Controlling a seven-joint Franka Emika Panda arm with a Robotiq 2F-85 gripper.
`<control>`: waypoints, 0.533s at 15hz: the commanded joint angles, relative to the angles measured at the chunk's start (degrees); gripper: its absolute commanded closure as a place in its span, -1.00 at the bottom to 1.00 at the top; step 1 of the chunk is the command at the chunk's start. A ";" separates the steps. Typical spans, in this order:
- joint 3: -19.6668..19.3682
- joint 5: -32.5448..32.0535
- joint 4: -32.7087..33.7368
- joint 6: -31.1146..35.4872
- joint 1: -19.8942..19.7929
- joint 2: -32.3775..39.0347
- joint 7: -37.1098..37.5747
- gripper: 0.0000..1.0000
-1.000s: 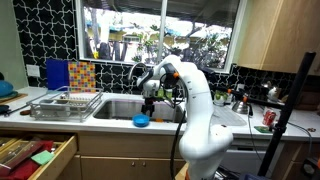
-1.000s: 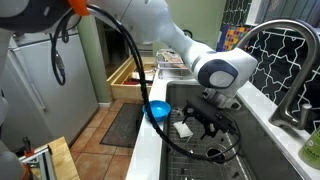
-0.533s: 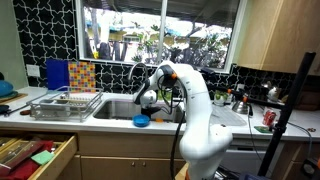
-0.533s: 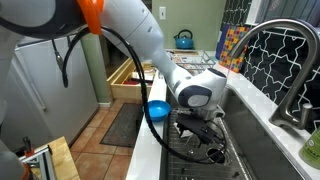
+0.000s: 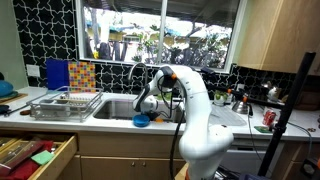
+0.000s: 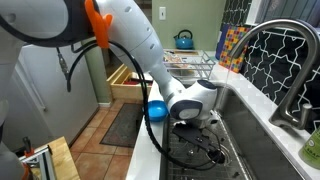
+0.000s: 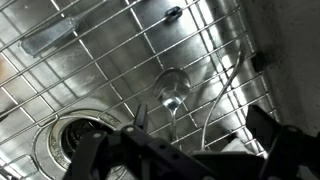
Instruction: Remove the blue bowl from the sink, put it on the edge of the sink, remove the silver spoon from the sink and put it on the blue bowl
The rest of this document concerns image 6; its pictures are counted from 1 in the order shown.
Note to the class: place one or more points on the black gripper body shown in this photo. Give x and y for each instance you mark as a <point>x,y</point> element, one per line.
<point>193,136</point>

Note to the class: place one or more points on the blue plastic bowl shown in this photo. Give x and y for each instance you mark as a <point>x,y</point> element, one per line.
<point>156,111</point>

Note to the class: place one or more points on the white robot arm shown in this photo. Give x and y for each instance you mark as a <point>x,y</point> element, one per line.
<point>140,33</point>

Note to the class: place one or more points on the black sink drain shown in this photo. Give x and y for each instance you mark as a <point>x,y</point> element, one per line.
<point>217,156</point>

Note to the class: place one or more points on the stainless steel sink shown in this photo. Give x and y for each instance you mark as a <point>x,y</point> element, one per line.
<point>253,133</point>

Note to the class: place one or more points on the dark patterned floor rug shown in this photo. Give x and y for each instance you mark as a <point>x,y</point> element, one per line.
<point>123,126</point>

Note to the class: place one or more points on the red drawer liner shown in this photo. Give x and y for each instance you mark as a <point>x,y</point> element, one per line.
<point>135,81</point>

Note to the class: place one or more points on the open wooden drawer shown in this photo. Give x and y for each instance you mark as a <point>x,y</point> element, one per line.
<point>125,88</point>

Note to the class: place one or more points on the colourful checkered tile board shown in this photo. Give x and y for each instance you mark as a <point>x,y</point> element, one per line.
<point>233,50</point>

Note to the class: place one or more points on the blue kettle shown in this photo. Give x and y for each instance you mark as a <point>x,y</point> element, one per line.
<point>184,41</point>

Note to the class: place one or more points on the blue cutting board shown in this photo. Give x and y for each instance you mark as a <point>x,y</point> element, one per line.
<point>221,40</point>

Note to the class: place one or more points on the green soap bottle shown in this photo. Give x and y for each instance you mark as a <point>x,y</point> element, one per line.
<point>311,153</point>

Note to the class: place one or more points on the wooden table board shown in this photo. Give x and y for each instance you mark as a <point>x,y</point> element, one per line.
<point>63,160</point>

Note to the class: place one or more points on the white appliance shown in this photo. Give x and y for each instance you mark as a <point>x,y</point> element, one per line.
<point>50,100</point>

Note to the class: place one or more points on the curved steel faucet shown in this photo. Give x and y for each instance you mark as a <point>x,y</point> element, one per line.
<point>310,43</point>

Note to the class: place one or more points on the aluminium extrusion bar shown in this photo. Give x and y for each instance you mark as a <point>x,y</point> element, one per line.
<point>41,160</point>

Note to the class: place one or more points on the window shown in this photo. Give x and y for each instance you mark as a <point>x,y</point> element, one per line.
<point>286,10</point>

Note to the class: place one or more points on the orange black clamp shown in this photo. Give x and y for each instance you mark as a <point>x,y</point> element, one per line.
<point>27,146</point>

